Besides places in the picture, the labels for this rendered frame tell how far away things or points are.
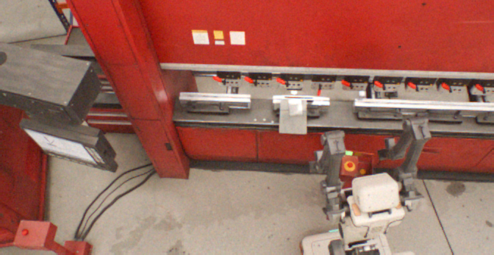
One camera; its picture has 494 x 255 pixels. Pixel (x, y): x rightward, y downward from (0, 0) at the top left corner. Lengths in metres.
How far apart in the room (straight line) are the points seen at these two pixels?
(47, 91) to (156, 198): 1.96
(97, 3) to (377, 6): 1.35
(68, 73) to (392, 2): 1.58
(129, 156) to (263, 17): 2.20
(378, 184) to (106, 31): 1.59
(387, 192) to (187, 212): 1.90
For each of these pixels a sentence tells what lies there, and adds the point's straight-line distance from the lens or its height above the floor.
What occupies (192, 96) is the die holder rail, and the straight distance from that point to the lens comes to 3.13.
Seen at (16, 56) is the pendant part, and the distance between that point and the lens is 2.37.
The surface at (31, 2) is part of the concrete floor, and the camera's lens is 5.68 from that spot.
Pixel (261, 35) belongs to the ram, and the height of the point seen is 1.69.
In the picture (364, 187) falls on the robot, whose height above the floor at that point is 1.39.
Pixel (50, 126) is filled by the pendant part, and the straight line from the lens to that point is 2.51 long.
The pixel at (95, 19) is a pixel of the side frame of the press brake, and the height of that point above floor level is 2.02.
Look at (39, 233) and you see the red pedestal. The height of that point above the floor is 0.80.
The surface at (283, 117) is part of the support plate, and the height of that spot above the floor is 1.00.
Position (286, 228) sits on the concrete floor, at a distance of 3.71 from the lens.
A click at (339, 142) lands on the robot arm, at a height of 1.62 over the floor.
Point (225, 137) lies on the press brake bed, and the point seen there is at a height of 0.65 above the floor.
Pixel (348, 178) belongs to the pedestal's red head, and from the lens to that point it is 3.11.
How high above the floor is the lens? 3.57
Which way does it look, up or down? 59 degrees down
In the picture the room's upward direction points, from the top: 4 degrees counter-clockwise
